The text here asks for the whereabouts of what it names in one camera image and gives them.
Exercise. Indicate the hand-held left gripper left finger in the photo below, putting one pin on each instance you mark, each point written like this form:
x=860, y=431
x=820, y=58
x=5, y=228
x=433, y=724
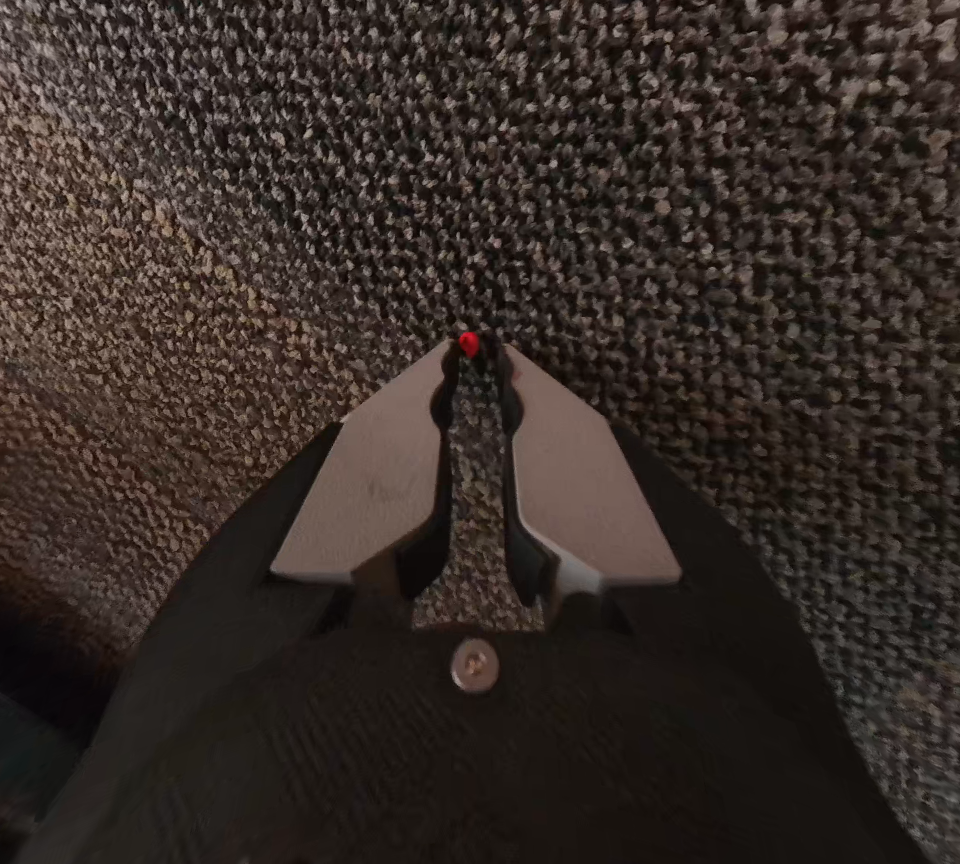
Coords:
x=367, y=496

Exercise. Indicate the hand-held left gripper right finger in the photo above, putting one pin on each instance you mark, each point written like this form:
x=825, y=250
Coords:
x=585, y=496

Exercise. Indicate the small red bead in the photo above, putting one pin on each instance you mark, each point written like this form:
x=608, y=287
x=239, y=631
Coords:
x=469, y=344

